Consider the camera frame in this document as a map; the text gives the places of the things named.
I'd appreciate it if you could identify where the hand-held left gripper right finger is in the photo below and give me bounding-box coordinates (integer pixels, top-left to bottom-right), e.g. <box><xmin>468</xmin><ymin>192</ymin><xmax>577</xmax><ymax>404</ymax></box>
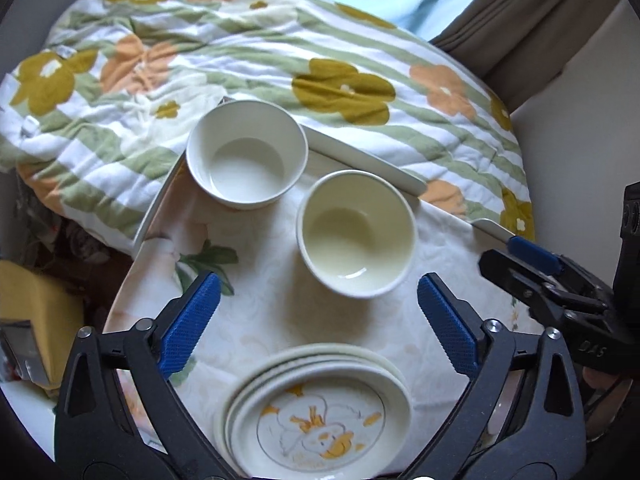
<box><xmin>400</xmin><ymin>272</ymin><xmax>588</xmax><ymax>480</ymax></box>

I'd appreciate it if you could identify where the grey rimmed deep plate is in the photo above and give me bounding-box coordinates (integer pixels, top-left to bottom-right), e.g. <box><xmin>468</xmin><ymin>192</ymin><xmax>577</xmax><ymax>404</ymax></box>
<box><xmin>220</xmin><ymin>352</ymin><xmax>408</xmax><ymax>466</ymax></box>

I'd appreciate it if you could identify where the brown curtain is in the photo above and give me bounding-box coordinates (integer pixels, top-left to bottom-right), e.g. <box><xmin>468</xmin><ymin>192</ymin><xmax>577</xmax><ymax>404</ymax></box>
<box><xmin>430</xmin><ymin>0</ymin><xmax>623</xmax><ymax>111</ymax></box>

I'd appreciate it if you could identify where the cream bowl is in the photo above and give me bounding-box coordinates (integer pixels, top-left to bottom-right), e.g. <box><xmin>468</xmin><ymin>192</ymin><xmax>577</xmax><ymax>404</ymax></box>
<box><xmin>296</xmin><ymin>170</ymin><xmax>418</xmax><ymax>300</ymax></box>

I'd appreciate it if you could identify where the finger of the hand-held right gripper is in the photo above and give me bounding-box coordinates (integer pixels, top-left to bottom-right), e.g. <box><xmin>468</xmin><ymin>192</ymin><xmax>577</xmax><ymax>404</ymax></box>
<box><xmin>507</xmin><ymin>236</ymin><xmax>601</xmax><ymax>294</ymax></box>
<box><xmin>479</xmin><ymin>250</ymin><xmax>609</xmax><ymax>322</ymax></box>

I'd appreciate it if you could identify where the shiny grey packet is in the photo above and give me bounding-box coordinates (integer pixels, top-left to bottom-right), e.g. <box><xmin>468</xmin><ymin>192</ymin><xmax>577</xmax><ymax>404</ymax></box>
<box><xmin>0</xmin><ymin>320</ymin><xmax>48</xmax><ymax>386</ymax></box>

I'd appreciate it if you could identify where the person's right hand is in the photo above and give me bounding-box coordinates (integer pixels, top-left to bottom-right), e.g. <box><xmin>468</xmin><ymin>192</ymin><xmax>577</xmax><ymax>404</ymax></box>
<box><xmin>582</xmin><ymin>367</ymin><xmax>633</xmax><ymax>441</ymax></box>

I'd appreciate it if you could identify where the yellow box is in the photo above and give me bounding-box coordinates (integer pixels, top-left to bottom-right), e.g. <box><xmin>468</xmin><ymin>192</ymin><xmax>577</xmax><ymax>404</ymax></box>
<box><xmin>0</xmin><ymin>259</ymin><xmax>86</xmax><ymax>401</ymax></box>

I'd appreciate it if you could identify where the dark patterned cloth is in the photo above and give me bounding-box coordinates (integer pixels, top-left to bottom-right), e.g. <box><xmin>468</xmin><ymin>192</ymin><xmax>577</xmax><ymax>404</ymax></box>
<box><xmin>15</xmin><ymin>175</ymin><xmax>136</xmax><ymax>311</ymax></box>

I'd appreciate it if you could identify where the floral striped blanket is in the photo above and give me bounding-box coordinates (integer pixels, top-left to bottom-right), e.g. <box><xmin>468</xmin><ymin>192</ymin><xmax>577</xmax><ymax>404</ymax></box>
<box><xmin>0</xmin><ymin>0</ymin><xmax>536</xmax><ymax>256</ymax></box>

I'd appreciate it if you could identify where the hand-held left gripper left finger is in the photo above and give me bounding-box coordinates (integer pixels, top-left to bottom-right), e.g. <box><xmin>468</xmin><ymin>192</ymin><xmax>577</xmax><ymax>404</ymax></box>
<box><xmin>54</xmin><ymin>271</ymin><xmax>236</xmax><ymax>480</ymax></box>

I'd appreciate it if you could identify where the stack of duck plates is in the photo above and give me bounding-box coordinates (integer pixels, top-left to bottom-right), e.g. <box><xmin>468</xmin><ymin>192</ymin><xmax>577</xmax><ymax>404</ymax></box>
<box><xmin>214</xmin><ymin>342</ymin><xmax>410</xmax><ymax>461</ymax></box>

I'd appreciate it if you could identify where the white tray with floral cloth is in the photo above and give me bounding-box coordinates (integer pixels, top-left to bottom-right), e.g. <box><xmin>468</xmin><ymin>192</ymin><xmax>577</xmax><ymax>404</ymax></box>
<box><xmin>102</xmin><ymin>160</ymin><xmax>551</xmax><ymax>480</ymax></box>

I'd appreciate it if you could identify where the white bowl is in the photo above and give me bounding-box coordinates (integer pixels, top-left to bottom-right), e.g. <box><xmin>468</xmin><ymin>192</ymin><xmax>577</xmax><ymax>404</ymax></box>
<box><xmin>186</xmin><ymin>100</ymin><xmax>309</xmax><ymax>211</ymax></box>

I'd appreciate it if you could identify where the duck print plate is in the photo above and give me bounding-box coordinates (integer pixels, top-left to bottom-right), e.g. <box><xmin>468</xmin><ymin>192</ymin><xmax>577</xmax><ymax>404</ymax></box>
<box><xmin>225</xmin><ymin>367</ymin><xmax>412</xmax><ymax>478</ymax></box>

